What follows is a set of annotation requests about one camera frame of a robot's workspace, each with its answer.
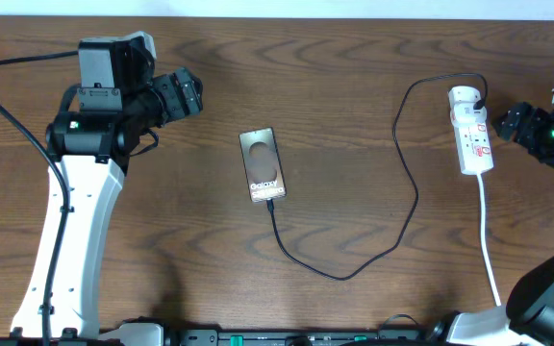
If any bronze Galaxy smartphone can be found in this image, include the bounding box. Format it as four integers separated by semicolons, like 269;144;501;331
239;127;287;203

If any black charger cable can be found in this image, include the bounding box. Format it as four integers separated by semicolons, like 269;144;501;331
265;71;490;282

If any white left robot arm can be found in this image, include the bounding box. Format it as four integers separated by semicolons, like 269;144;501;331
0;31;203;345

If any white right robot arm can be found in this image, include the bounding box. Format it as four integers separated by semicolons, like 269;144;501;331
425;100;554;345

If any white power strip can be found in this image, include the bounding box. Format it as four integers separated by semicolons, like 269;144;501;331
448;86;493;176

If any white power strip cord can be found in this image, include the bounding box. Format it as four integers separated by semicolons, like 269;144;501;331
476;172;503;308

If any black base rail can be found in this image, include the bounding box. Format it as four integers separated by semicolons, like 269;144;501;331
164;328;435;346

